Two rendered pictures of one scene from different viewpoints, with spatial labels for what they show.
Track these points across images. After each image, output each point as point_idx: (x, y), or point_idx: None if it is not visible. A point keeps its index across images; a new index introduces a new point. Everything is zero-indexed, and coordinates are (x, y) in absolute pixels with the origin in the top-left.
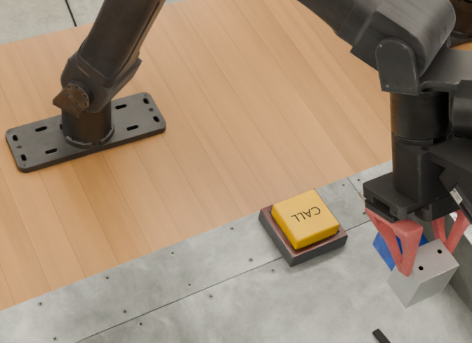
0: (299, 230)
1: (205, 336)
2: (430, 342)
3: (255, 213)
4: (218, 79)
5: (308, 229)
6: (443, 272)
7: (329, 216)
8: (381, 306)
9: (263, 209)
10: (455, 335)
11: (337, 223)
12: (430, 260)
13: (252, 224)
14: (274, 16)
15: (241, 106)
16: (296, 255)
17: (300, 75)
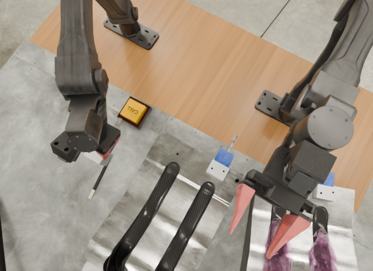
0: (124, 111)
1: None
2: (117, 175)
3: (133, 96)
4: (184, 50)
5: (126, 114)
6: (92, 160)
7: (136, 117)
8: (121, 153)
9: (130, 96)
10: (125, 182)
11: (135, 121)
12: (94, 153)
13: (127, 98)
14: (233, 48)
15: (177, 65)
16: (118, 116)
17: (208, 74)
